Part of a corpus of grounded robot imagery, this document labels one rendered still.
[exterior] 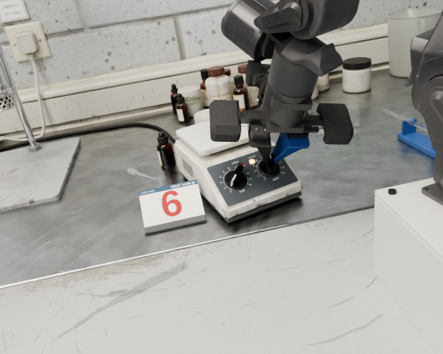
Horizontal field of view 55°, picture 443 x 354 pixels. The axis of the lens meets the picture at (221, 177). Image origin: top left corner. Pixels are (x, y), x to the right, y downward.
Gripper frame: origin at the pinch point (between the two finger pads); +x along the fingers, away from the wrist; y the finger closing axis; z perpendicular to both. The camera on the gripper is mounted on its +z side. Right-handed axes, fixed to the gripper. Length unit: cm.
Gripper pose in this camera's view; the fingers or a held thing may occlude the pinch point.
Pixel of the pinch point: (273, 146)
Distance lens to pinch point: 61.0
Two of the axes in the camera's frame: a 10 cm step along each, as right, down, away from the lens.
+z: -0.4, -8.1, 5.8
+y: -10.0, -0.1, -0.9
